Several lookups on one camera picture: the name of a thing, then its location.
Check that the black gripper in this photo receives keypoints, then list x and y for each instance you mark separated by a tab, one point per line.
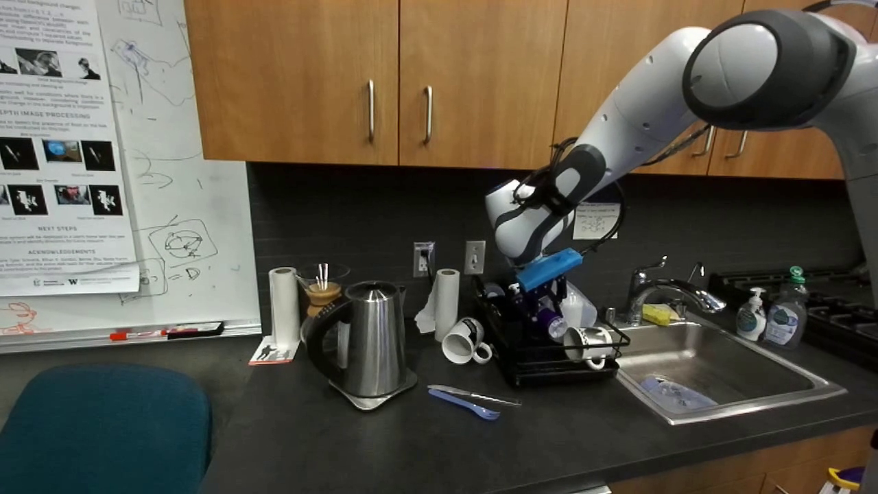
544	296

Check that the blue purple printed bottle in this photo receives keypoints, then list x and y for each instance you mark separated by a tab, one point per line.
551	321

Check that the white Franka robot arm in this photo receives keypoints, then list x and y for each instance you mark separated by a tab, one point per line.
641	100

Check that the dish soap bottle green cap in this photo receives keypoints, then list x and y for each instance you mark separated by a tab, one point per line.
787	318

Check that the white plastic container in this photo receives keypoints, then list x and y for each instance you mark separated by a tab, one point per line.
581	309

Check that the white mug checkered band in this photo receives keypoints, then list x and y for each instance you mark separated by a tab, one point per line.
591	346

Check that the plain white ceramic mug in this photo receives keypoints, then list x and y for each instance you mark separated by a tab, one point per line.
463	344

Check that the loose paper towel roll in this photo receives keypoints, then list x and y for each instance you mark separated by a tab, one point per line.
445	302

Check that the chrome sink faucet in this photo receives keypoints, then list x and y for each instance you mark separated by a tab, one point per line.
651	288

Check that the yellow sponge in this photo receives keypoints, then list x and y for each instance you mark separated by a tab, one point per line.
661	315

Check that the chrome sink sprayer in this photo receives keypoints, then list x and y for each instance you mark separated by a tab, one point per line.
710	296

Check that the stainless steel electric kettle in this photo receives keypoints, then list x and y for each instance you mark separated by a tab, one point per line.
373	337

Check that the stainless steel sink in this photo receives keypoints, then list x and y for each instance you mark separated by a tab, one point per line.
724	365

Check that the white soap pump dispenser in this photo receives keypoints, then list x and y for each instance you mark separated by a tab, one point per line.
751	318

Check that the glass pour-over coffee maker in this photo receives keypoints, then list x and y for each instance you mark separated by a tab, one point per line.
323	292

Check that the lower wooden cabinet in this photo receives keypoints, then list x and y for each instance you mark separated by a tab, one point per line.
731	461

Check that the upper wooden cabinet door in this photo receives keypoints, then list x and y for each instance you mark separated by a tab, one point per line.
606	35
787	155
485	83
292	77

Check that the paper towel roll on holder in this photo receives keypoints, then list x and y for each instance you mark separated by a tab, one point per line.
285	306

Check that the black stove top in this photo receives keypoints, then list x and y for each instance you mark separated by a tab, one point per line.
842	315

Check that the whiteboard with drawings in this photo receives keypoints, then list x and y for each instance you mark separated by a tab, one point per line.
202	182

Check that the red whiteboard marker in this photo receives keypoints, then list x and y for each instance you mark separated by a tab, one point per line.
138	333

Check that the teal office chair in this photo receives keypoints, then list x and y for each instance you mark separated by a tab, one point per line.
101	428

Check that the printed research poster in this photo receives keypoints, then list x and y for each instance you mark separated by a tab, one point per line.
57	219

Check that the blue wrist camera box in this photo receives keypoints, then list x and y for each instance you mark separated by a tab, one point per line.
551	269

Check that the wall power outlet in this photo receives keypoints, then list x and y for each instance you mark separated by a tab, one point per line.
475	255
423	259

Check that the white wall plate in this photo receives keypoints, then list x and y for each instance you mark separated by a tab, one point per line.
602	223

